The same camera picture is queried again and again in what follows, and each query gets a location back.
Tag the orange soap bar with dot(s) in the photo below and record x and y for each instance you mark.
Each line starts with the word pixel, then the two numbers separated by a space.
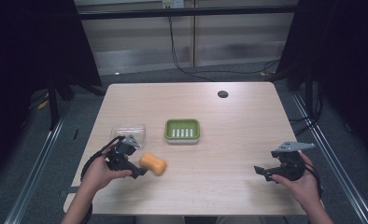
pixel 153 163

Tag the person's right hand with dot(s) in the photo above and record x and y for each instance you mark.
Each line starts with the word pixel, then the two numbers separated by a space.
pixel 303 186

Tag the dark curtain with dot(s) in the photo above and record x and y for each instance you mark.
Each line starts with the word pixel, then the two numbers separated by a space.
pixel 32 43
pixel 344 62

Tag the person's left hand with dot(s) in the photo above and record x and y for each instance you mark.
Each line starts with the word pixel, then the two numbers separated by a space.
pixel 99 174

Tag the black horizontal bar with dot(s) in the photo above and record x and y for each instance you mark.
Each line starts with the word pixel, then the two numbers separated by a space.
pixel 185 12

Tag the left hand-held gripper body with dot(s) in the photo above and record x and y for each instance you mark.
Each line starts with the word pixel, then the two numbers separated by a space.
pixel 120 153

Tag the metal floor rail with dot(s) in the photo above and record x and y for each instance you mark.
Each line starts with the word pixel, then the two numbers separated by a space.
pixel 32 174
pixel 331 161

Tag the black table grommet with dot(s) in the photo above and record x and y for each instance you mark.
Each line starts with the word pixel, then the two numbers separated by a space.
pixel 223 94

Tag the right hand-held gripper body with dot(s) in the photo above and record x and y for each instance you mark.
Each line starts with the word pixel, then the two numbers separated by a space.
pixel 289 161

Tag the white wall socket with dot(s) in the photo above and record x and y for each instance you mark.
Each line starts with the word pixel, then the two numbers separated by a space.
pixel 172 3

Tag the green soap dish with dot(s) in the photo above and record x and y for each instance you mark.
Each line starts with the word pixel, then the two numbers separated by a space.
pixel 182 131

